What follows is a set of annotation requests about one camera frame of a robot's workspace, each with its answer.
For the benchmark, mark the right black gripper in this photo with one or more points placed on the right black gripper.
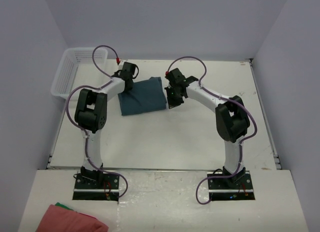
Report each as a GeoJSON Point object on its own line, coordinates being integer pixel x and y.
{"type": "Point", "coordinates": [173, 97]}

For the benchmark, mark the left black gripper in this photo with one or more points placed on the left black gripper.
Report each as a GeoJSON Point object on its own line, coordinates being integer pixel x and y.
{"type": "Point", "coordinates": [128, 85]}

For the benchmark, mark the blue-grey t shirt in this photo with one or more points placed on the blue-grey t shirt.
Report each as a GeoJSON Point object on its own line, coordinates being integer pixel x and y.
{"type": "Point", "coordinates": [145, 96]}

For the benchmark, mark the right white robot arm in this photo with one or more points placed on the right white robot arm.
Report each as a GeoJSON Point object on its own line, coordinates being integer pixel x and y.
{"type": "Point", "coordinates": [232, 121]}

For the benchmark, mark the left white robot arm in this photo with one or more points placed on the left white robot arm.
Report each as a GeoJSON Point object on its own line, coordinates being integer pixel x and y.
{"type": "Point", "coordinates": [91, 116]}

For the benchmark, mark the white plastic basket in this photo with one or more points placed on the white plastic basket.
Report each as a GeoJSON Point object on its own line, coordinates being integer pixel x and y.
{"type": "Point", "coordinates": [76, 68]}

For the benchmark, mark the folded green t shirt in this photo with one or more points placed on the folded green t shirt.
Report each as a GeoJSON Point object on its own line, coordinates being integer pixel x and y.
{"type": "Point", "coordinates": [63, 206]}

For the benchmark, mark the folded pink t shirt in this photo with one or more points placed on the folded pink t shirt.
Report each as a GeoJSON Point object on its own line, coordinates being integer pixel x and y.
{"type": "Point", "coordinates": [57, 218]}

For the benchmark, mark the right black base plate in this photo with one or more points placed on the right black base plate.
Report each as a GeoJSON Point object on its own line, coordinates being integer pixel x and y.
{"type": "Point", "coordinates": [222, 190]}

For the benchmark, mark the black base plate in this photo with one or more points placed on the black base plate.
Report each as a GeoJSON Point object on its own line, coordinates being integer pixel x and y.
{"type": "Point", "coordinates": [222, 190]}
{"type": "Point", "coordinates": [96, 186]}

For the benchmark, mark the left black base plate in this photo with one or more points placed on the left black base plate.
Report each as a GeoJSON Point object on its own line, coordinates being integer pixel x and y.
{"type": "Point", "coordinates": [96, 186]}

